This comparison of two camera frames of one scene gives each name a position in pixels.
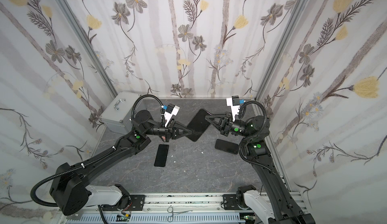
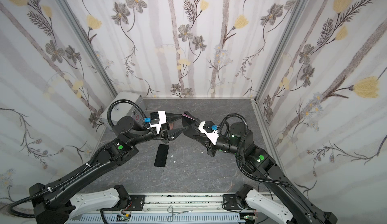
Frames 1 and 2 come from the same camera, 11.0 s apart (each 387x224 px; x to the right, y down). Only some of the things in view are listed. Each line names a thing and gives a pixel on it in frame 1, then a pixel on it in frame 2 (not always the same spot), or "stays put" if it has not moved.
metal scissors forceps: x=170 y=210 stays put
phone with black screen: x=162 y=155 stays put
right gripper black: x=225 y=125 -> x=201 y=134
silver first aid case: x=117 y=115 stays put
